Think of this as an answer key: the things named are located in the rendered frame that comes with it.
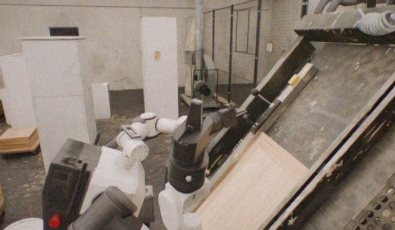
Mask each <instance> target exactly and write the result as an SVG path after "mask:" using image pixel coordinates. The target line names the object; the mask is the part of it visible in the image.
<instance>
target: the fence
mask: <svg viewBox="0 0 395 230"><path fill-rule="evenodd" d="M306 66H311V67H310V68H309V69H308V70H307V71H306V72H305V73H304V74H302V73H301V71H302V70H303V69H305V67H306ZM305 67H304V68H303V69H302V70H301V71H300V72H299V73H298V75H299V76H300V79H299V80H298V81H297V83H296V84H295V85H294V86H291V85H290V84H289V86H288V87H287V88H286V89H285V90H284V91H283V93H282V94H281V95H280V97H279V98H278V100H280V101H281V103H280V104H279V106H278V107H277V108H276V109H275V111H274V112H273V113H272V114H271V115H270V116H269V117H268V119H267V120H266V122H265V123H264V124H263V126H262V127H261V128H260V129H259V130H258V131H257V132H256V134H255V135H254V134H253V133H252V132H250V133H249V135H248V136H247V137H246V138H245V139H244V140H243V141H242V143H241V144H240V145H239V147H238V148H237V149H236V150H235V151H234V152H233V154H232V155H231V156H230V157H229V158H228V159H227V160H226V162H225V163H224V164H223V165H222V166H221V167H220V168H219V170H218V171H217V172H216V173H215V174H214V175H213V177H212V178H211V179H210V181H209V184H210V193H211V192H212V190H213V189H214V188H215V187H216V186H217V185H218V184H219V182H220V181H221V180H222V179H223V177H225V175H226V174H227V173H228V172H229V170H230V169H231V168H232V167H233V166H234V165H235V164H236V163H237V162H238V161H239V160H240V158H241V157H242V156H243V155H244V153H245V152H246V151H247V150H248V149H249V148H250V146H251V145H252V144H253V142H254V141H255V140H256V139H257V138H258V137H259V136H260V134H261V133H262V132H264V134H265V132H266V131H267V130H268V129H269V128H270V127H271V126H272V124H273V123H274V122H275V121H276V119H277V118H278V117H279V116H280V115H281V114H282V113H283V111H284V110H285V109H286V108H287V106H289V104H290V103H291V102H292V101H293V99H294V98H295V97H296V96H297V95H298V94H299V93H300V91H301V90H302V89H303V87H304V86H305V85H306V84H307V83H308V82H309V80H310V79H311V78H312V77H313V75H315V74H316V73H317V71H318V70H319V69H317V67H315V66H314V65H312V64H306V65H305ZM210 193H209V194H210ZM209 194H208V195H206V196H205V197H204V198H202V199H200V200H199V201H198V202H196V203H194V204H193V205H192V206H190V207H189V208H187V209H186V210H185V211H184V212H185V214H187V213H194V212H195V211H196V210H197V209H198V208H199V206H200V205H201V204H202V203H203V201H204V200H205V199H206V198H207V197H208V196H209Z"/></svg>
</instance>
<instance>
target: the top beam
mask: <svg viewBox="0 0 395 230"><path fill-rule="evenodd" d="M361 10H362V12H363V14H364V15H366V14H369V13H379V14H381V13H384V12H386V11H388V10H390V11H393V12H395V5H390V6H380V7H374V8H364V9H361ZM361 18H362V16H361V14H360V13H359V11H358V10H348V11H339V12H332V13H322V14H317V15H304V16H303V17H302V18H301V20H300V22H299V23H298V24H297V25H296V26H295V28H294V29H293V30H294V32H296V33H297V34H298V35H304V36H305V37H306V38H307V39H308V40H309V41H310V42H334V43H366V44H382V45H395V31H394V32H392V33H389V34H385V35H380V36H371V35H370V34H366V33H363V32H362V31H360V30H359V26H358V24H359V20H360V19H361Z"/></svg>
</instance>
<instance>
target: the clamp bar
mask: <svg viewBox="0 0 395 230"><path fill-rule="evenodd" d="M393 124H395V72H394V74H393V75H392V76H391V77H390V78H389V80H388V81H387V82H386V83H385V84H384V85H383V86H382V87H381V88H380V90H379V91H378V92H377V93H376V94H375V95H374V96H373V97H372V98H371V99H370V101H369V102H368V103H367V104H366V105H365V106H364V107H363V108H362V110H361V111H360V112H359V113H358V115H357V116H356V117H355V118H354V119H353V120H352V122H351V123H350V124H349V125H348V126H347V127H346V128H345V129H344V130H343V132H342V133H341V134H340V135H339V136H338V137H337V139H336V140H335V141H334V142H333V143H332V144H331V145H330V146H329V147H328V149H327V150H326V151H325V152H324V154H323V155H322V156H321V157H320V159H319V160H318V161H317V162H316V163H315V164H314V165H313V166H312V168H310V170H309V171H308V172H307V173H306V174H305V176H304V177H303V178H302V179H301V180H300V181H299V182H298V183H297V184H296V185H295V187H294V188H293V189H292V190H291V192H290V193H289V194H288V195H287V196H286V197H285V198H284V199H283V200H282V201H281V202H280V203H279V204H278V205H277V207H276V208H275V209H274V210H273V211H272V212H271V214H270V215H269V216H268V217H267V218H266V219H265V220H264V221H263V222H262V224H261V225H260V226H259V227H258V228H257V230H298V229H299V228H300V227H301V226H302V225H303V224H304V222H305V221H306V220H307V219H308V218H309V217H310V216H311V215H312V214H313V213H314V212H315V211H316V209H317V208H318V207H319V206H320V205H321V204H322V202H324V200H326V198H328V196H329V195H330V194H331V193H332V192H333V191H334V190H335V188H336V187H337V186H338V185H339V184H340V183H341V182H342V181H343V180H344V179H345V178H346V177H347V175H348V174H349V173H350V172H351V171H352V170H353V168H354V167H355V166H356V165H357V164H359V162H360V161H361V160H362V159H363V158H364V157H365V155H366V154H367V153H368V152H369V151H370V150H371V148H372V147H373V146H374V145H375V144H376V143H377V142H378V141H379V140H380V139H381V138H382V137H383V135H384V134H385V133H386V132H387V131H388V130H389V129H390V127H391V126H393Z"/></svg>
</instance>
